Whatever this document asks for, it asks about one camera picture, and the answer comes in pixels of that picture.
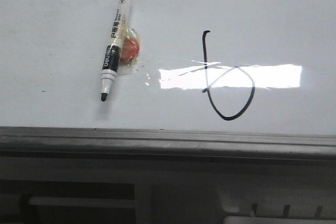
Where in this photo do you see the black and white whiteboard marker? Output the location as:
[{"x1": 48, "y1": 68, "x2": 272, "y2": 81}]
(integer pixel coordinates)
[{"x1": 101, "y1": 0, "x2": 140, "y2": 101}]

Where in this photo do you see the white whiteboard with grey frame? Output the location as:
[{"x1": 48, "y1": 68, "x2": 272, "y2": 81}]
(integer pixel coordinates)
[{"x1": 1, "y1": 0, "x2": 335, "y2": 161}]

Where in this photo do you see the white tray with handle slot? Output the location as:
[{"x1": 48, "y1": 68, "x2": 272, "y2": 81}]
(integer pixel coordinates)
[{"x1": 1, "y1": 157, "x2": 335, "y2": 223}]

